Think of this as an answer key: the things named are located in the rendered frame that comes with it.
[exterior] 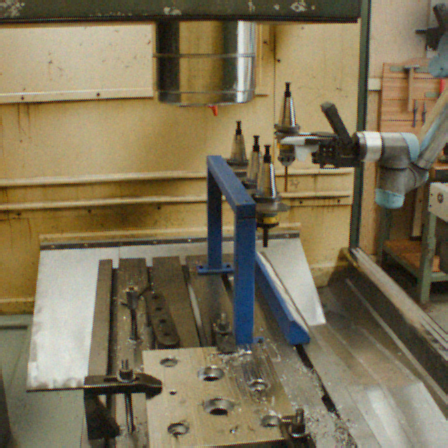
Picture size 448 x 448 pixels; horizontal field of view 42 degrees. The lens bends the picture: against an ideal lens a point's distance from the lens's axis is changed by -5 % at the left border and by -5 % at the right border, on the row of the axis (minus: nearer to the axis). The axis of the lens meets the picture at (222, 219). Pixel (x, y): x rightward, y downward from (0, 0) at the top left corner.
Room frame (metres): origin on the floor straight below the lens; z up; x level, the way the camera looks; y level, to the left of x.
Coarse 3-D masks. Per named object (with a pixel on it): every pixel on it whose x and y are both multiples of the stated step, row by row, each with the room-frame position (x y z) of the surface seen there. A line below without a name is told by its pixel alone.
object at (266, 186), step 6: (264, 162) 1.19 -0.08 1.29; (270, 162) 1.19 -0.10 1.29; (264, 168) 1.18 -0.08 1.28; (270, 168) 1.18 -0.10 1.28; (264, 174) 1.18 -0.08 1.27; (270, 174) 1.18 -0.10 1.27; (258, 180) 1.19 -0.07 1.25; (264, 180) 1.18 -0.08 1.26; (270, 180) 1.18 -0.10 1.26; (258, 186) 1.19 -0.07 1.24; (264, 186) 1.18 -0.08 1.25; (270, 186) 1.18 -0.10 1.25; (276, 186) 1.19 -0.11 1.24; (258, 192) 1.18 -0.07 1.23; (264, 192) 1.18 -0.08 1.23; (270, 192) 1.18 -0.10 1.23; (276, 192) 1.19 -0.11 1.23
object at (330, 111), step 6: (324, 102) 1.45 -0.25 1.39; (330, 102) 1.43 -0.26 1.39; (324, 108) 1.42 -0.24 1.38; (330, 108) 1.42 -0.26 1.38; (336, 108) 1.43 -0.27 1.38; (324, 114) 1.43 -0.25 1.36; (330, 114) 1.42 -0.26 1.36; (336, 114) 1.42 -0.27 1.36; (330, 120) 1.43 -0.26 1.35; (336, 120) 1.42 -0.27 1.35; (336, 126) 1.42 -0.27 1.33; (342, 126) 1.42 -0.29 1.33; (336, 132) 1.44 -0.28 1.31; (342, 132) 1.43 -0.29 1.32; (348, 132) 1.43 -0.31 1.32; (342, 138) 1.43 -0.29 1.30; (348, 138) 1.43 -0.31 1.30
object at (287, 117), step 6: (282, 102) 1.42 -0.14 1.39; (288, 102) 1.41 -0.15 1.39; (282, 108) 1.42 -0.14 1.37; (288, 108) 1.41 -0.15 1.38; (294, 108) 1.42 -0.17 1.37; (282, 114) 1.41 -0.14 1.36; (288, 114) 1.41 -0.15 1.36; (294, 114) 1.42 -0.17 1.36; (282, 120) 1.41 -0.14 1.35; (288, 120) 1.41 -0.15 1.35; (294, 120) 1.41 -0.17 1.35
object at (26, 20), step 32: (0, 0) 0.76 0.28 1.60; (32, 0) 0.77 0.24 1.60; (64, 0) 0.77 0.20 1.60; (96, 0) 0.78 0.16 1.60; (128, 0) 0.78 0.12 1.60; (160, 0) 0.79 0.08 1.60; (192, 0) 0.80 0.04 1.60; (224, 0) 0.80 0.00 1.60; (256, 0) 0.81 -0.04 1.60; (288, 0) 0.81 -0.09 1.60; (320, 0) 0.82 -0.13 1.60; (352, 0) 0.83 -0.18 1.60
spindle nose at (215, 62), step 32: (160, 32) 0.87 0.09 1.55; (192, 32) 0.84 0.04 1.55; (224, 32) 0.85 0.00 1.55; (256, 32) 0.91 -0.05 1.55; (160, 64) 0.87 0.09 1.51; (192, 64) 0.84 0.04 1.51; (224, 64) 0.85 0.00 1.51; (256, 64) 0.91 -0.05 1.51; (160, 96) 0.88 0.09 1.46; (192, 96) 0.85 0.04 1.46; (224, 96) 0.85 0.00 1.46
